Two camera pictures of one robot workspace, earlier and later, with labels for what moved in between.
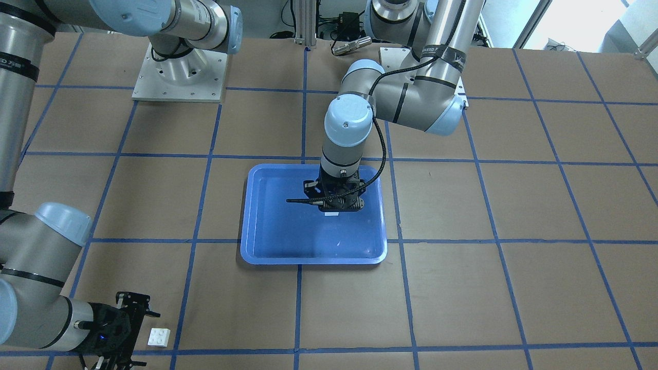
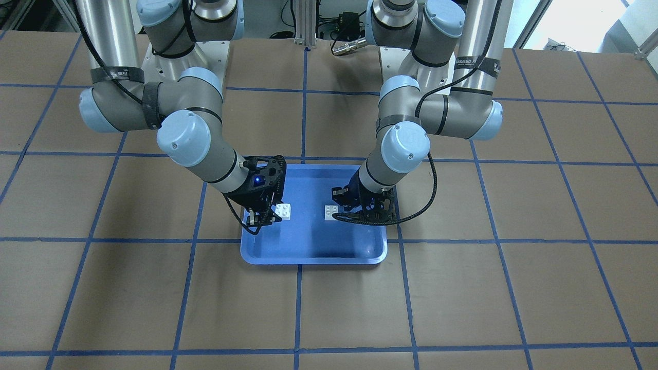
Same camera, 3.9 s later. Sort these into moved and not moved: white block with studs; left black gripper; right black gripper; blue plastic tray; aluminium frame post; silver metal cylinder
Moved: right black gripper; white block with studs; left black gripper
Not moved: silver metal cylinder; aluminium frame post; blue plastic tray
